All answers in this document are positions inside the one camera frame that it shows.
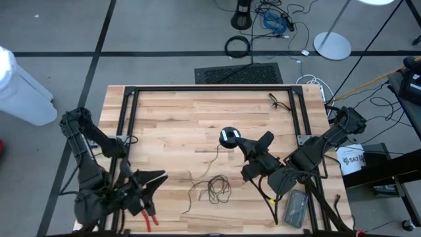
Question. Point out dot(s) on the black aluminium table frame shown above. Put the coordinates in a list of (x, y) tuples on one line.
[(213, 88)]

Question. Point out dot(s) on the black device with label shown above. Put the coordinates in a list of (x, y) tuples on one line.
[(413, 85)]

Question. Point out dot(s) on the black stand foot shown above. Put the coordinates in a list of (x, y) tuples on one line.
[(241, 19)]

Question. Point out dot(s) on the grey clear plastic case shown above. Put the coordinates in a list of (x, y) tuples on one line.
[(295, 210)]

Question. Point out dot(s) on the black floor mat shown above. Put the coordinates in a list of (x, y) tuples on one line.
[(240, 74)]

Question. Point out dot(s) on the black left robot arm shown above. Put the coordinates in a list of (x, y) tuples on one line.
[(87, 174)]

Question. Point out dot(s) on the black eyeglasses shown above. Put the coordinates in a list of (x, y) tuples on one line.
[(273, 104)]

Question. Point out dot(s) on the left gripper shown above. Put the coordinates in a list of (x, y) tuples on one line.
[(135, 197)]

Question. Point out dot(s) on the small white adapter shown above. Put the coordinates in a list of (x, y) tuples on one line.
[(305, 52)]

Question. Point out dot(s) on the white round pedestal stand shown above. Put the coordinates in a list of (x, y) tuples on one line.
[(332, 46)]

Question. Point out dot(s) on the white power strip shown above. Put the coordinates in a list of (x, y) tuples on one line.
[(322, 93)]

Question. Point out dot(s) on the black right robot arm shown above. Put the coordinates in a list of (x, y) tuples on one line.
[(315, 148)]

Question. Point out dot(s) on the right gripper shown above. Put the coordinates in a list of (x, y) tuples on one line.
[(263, 164)]

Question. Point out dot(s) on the black equipment cart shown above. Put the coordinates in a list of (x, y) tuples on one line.
[(388, 166)]

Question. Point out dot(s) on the black power strip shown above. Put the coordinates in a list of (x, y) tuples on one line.
[(289, 23)]

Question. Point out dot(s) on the white printed paper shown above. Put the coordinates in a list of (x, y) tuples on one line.
[(348, 161)]

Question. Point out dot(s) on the white trash bin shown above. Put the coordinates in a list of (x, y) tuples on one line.
[(23, 95)]

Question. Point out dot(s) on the black caster wheel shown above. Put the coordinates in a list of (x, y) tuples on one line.
[(408, 225)]

